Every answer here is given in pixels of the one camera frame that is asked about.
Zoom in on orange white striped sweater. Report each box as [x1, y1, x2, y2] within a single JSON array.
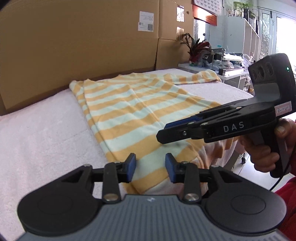
[[69, 70, 237, 195]]

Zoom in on person right hand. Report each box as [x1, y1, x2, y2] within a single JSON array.
[[238, 117, 296, 173]]

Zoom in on pink towel mat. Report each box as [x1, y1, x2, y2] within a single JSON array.
[[0, 67, 255, 241]]

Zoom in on white side table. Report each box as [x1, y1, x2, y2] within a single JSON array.
[[178, 63, 248, 90]]

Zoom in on white shelf unit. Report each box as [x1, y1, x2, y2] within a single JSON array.
[[222, 16, 261, 61]]

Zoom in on right lower cardboard box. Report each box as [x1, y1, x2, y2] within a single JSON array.
[[155, 39, 190, 70]]

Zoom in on red leafed potted plant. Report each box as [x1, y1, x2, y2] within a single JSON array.
[[182, 33, 214, 67]]

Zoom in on right upper cardboard box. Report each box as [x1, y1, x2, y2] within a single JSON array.
[[159, 0, 194, 40]]

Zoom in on white shipping label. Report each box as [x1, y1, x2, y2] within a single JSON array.
[[137, 11, 154, 32]]

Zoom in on large centre cardboard box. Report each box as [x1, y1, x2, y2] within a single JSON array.
[[1, 1, 159, 112]]

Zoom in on wall calendar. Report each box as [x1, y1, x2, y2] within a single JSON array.
[[193, 0, 223, 26]]

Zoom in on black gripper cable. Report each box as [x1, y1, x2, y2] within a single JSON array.
[[269, 148, 296, 193]]

